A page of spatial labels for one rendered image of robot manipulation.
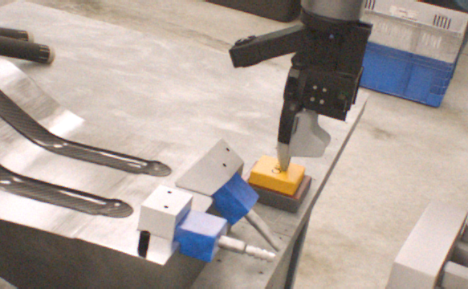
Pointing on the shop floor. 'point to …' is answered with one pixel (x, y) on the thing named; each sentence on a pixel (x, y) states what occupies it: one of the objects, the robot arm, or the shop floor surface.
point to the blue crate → (405, 74)
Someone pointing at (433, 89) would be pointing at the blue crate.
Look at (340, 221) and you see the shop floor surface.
